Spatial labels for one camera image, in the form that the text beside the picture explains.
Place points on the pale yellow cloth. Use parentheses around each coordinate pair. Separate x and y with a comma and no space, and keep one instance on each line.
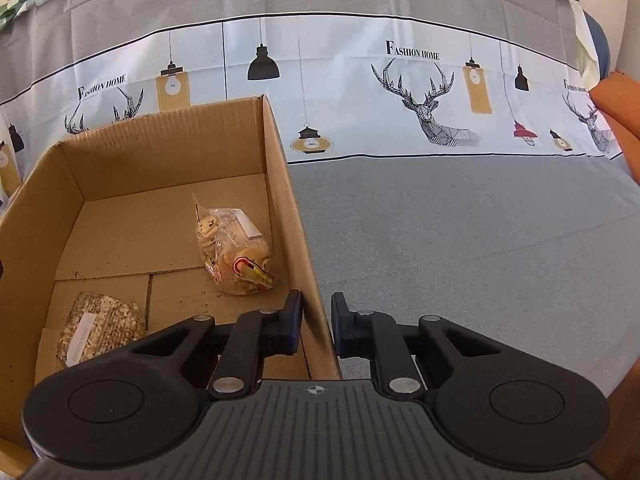
(585,55)

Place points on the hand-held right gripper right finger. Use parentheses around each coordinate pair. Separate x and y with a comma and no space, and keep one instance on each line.
(338,325)

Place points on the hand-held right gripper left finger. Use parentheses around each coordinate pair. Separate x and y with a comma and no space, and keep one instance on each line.
(295,322)

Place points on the clear bag of round cookies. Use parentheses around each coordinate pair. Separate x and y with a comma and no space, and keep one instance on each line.
(235,255)

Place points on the orange cushion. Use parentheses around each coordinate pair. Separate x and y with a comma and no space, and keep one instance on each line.
(622,105)

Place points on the brown cardboard box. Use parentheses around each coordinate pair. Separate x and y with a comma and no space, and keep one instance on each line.
(150,160)

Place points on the clear packet of grain bar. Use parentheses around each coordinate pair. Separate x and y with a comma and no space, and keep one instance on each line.
(100,325)

